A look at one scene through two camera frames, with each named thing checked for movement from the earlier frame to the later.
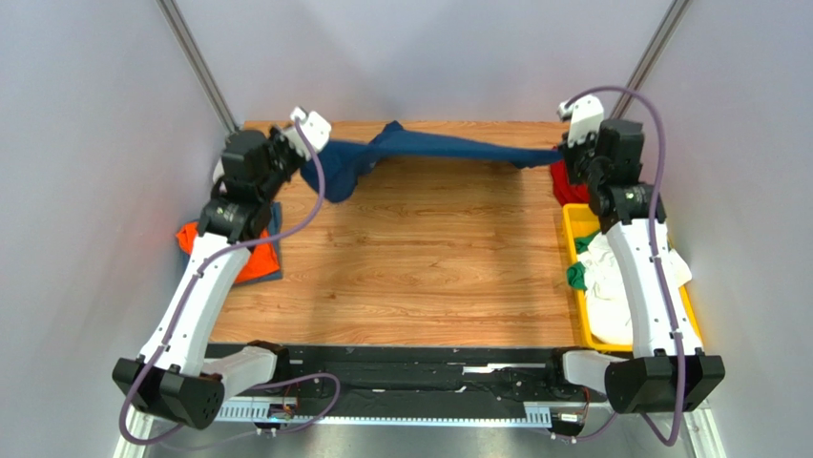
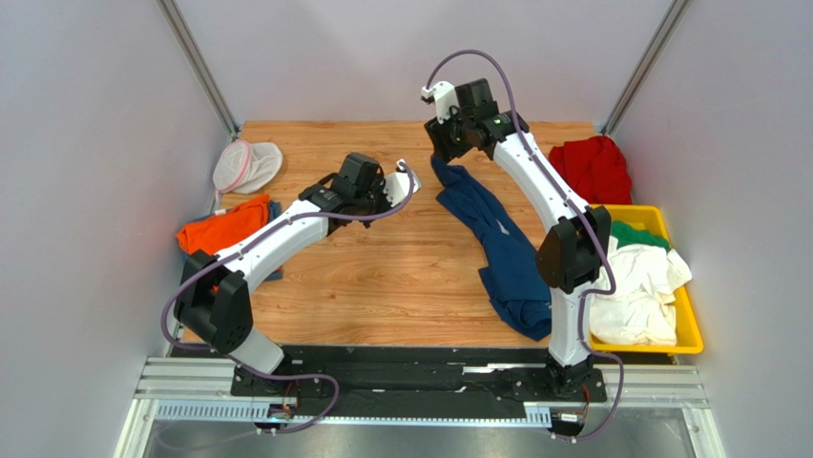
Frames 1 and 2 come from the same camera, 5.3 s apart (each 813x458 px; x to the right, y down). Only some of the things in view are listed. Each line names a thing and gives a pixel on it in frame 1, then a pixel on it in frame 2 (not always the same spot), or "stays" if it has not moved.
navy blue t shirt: [347, 161] to [517, 282]
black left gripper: [277, 138] to [378, 186]
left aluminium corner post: [193, 54] stays
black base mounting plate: [415, 380] stays
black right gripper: [576, 151] to [439, 136]
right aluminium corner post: [653, 52] stays
